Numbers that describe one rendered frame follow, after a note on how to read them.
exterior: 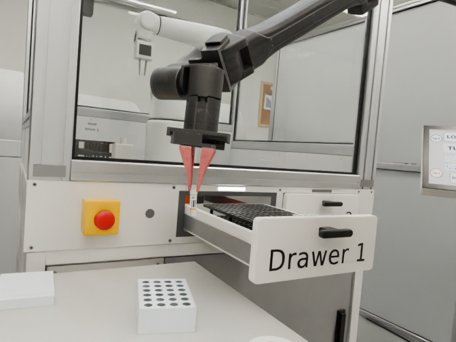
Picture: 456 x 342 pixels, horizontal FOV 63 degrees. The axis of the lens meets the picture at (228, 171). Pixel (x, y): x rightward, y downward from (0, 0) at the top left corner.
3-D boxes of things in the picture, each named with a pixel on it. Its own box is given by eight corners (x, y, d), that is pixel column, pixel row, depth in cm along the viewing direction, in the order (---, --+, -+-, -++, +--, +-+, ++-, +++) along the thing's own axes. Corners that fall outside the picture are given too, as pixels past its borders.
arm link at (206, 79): (213, 57, 58) (231, 67, 63) (178, 59, 62) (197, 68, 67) (207, 102, 58) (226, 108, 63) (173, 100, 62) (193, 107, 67)
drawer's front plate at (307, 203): (356, 229, 119) (359, 195, 119) (283, 233, 105) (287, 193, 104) (351, 228, 121) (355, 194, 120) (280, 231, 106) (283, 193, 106)
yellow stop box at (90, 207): (119, 235, 79) (121, 201, 78) (83, 237, 75) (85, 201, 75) (114, 230, 83) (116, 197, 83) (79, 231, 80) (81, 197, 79)
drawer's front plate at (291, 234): (372, 269, 76) (378, 216, 75) (253, 285, 62) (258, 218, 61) (366, 267, 77) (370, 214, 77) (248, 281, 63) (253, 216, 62)
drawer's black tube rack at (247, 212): (318, 250, 82) (321, 220, 81) (250, 255, 73) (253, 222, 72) (260, 227, 101) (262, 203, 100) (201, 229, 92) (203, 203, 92)
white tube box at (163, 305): (195, 332, 56) (197, 307, 56) (137, 334, 54) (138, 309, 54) (183, 298, 68) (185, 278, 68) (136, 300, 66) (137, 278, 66)
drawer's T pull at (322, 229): (353, 237, 67) (353, 229, 67) (322, 239, 63) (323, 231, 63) (338, 232, 70) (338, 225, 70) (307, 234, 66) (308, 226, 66)
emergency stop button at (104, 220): (115, 230, 76) (116, 210, 76) (94, 231, 74) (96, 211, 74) (111, 227, 79) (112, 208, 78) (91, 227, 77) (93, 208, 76)
